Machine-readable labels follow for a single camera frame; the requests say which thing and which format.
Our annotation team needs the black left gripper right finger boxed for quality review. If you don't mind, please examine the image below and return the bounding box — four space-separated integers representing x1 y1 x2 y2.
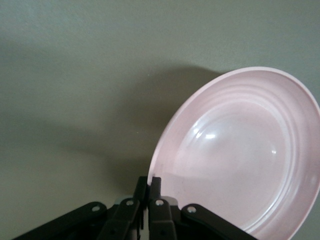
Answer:
148 176 253 240

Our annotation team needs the pink plate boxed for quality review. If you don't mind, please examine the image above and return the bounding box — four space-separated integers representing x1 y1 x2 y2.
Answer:
147 66 320 240

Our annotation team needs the large table mat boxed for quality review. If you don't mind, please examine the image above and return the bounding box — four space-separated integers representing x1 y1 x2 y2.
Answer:
0 0 320 240

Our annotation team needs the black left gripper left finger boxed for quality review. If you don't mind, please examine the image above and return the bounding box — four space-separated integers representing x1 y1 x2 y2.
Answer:
12 175 149 240

